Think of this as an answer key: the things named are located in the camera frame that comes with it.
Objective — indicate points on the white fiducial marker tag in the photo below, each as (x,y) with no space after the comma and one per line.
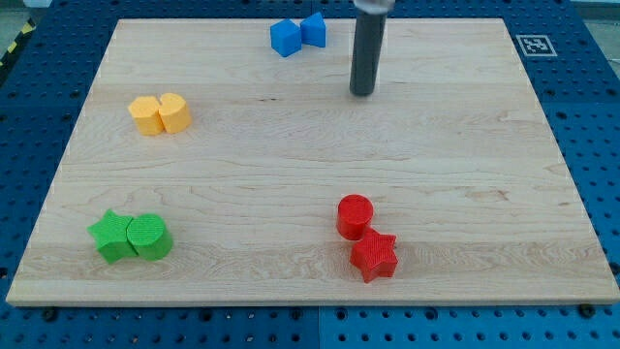
(535,45)

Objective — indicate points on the yellow pentagon block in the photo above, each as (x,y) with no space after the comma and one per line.
(145,112)

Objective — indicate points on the green cylinder block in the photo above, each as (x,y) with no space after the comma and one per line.
(150,237)

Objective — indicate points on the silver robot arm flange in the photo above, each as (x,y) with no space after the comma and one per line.
(375,7)

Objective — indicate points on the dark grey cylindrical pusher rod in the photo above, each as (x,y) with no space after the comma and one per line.
(369,33)

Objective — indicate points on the blue cube block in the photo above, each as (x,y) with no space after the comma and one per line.
(285,37)

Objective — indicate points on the green star block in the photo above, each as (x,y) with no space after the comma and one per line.
(110,235)

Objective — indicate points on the red cylinder block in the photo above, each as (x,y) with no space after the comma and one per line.
(354,214)

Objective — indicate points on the light wooden board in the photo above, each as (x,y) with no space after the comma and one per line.
(453,150)

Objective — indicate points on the red star block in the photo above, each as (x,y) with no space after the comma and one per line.
(374,255)

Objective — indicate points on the yellow heart block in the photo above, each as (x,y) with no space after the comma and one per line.
(175,113)

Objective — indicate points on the blue triangle block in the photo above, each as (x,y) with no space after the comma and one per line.
(313,30)

